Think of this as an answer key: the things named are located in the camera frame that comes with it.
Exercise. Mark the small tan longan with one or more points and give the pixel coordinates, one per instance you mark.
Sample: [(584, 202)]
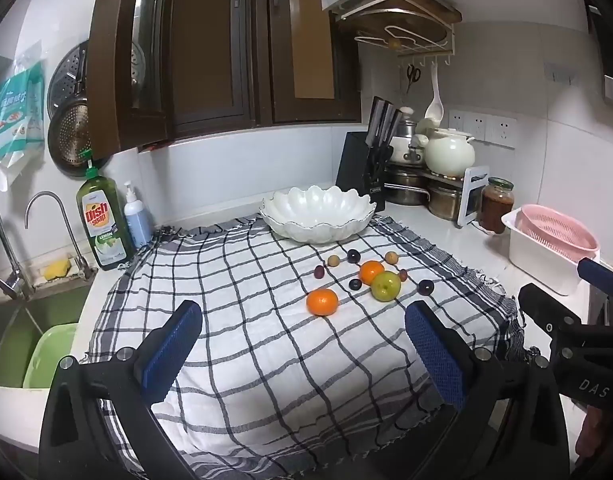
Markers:
[(333, 260), (392, 258)]

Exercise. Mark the orange mandarin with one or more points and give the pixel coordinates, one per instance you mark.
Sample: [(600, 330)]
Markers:
[(322, 302), (371, 272)]

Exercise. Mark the wooden cutting board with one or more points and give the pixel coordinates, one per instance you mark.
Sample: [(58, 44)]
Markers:
[(396, 22)]

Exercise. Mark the pink plastic colander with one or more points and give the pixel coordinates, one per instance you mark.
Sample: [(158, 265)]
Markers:
[(556, 232)]

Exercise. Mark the blue pump bottle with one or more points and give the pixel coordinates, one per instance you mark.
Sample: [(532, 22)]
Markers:
[(136, 217)]

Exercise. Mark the green plastic basin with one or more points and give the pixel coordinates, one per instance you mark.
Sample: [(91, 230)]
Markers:
[(46, 355)]

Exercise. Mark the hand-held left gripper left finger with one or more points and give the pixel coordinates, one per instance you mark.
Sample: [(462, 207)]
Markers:
[(171, 350)]

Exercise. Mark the kitchen sink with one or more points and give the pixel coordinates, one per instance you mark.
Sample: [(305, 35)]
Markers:
[(11, 325)]

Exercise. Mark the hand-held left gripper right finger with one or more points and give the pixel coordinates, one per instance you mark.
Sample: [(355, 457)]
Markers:
[(436, 355)]

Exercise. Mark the white ceramic pot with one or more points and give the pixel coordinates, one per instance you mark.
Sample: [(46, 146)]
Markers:
[(449, 152)]

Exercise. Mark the green apple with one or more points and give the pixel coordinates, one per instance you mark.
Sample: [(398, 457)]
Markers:
[(385, 286)]

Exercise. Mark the hanging plastic bag pack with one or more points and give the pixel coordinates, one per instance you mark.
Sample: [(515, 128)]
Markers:
[(14, 105)]

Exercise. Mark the black knife block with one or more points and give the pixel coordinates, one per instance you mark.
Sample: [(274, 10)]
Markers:
[(354, 165)]

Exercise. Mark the black and white checked cloth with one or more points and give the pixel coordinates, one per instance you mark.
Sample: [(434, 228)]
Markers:
[(286, 360)]

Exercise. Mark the white ladle spoon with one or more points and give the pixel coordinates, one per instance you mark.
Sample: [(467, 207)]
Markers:
[(435, 105)]

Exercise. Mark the person's right hand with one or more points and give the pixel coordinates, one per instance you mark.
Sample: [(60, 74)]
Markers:
[(591, 435)]

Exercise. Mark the white wall socket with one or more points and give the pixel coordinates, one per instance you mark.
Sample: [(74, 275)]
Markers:
[(476, 125), (457, 121), (502, 131)]

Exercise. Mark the round steel steamer plate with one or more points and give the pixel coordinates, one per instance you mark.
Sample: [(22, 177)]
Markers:
[(66, 75)]

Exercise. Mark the curved steel faucet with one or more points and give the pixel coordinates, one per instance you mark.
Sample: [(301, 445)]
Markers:
[(51, 197)]

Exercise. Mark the steel pot with lid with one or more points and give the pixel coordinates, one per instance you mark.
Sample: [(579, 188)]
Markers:
[(404, 145)]

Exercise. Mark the white scalloped bowl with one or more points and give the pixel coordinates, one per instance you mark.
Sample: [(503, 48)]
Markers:
[(316, 210)]

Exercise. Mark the brown glass jar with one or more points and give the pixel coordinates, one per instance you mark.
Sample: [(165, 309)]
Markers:
[(496, 202)]

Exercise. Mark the steel sink faucet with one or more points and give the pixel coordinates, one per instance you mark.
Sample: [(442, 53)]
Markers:
[(6, 265)]

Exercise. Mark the steel perforated colander pan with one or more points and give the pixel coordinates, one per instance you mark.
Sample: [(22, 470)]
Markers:
[(69, 132)]

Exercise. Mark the hanging black scissors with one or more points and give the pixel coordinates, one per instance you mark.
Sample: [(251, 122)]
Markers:
[(413, 76)]

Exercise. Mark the dark range hood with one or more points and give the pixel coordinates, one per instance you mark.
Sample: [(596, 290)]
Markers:
[(608, 50)]

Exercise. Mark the yellow sponge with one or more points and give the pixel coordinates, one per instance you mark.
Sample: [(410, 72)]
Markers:
[(56, 270)]

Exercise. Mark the green dish soap bottle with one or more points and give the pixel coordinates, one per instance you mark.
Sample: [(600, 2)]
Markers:
[(101, 220)]

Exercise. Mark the stainless steel pots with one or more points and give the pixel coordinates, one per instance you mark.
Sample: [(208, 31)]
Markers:
[(474, 192)]

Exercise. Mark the pink colander in white tub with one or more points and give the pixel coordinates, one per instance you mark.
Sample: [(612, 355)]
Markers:
[(536, 270)]

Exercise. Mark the wide steel pot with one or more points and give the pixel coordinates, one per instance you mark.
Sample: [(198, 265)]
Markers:
[(404, 185)]

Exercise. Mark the dark brown window frame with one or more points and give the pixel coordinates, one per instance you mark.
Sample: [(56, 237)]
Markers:
[(206, 60)]

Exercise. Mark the small steel pot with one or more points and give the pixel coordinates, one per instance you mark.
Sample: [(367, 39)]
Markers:
[(444, 200)]

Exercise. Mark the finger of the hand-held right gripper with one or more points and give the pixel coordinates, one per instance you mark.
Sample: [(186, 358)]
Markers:
[(593, 272), (541, 305)]

